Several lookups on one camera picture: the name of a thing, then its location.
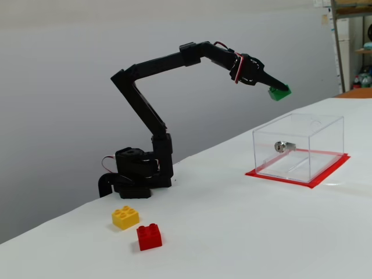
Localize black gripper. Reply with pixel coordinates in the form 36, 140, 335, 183
230, 53, 288, 90

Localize green lego brick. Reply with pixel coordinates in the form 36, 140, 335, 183
267, 84, 292, 102

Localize transparent plastic box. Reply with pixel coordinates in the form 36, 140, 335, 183
252, 113, 345, 184

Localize yellow lego brick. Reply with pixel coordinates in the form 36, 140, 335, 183
111, 206, 140, 231

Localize red lego brick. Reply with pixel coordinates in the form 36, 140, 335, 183
136, 223, 163, 252

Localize silver cam lock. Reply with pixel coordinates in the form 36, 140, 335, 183
274, 141, 297, 154

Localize metal shelf rack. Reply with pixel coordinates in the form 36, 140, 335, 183
330, 0, 372, 94

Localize white cabinet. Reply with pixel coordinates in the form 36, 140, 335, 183
334, 19, 354, 88

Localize orange table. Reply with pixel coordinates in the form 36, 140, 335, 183
334, 88, 372, 100

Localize red base mat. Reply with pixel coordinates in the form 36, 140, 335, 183
245, 148, 351, 190

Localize black table clamp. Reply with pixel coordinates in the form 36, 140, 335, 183
98, 173, 117, 199

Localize red white gripper cable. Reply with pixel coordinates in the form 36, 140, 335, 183
213, 41, 248, 85

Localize red white base cable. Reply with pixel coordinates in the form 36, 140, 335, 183
101, 155, 117, 175

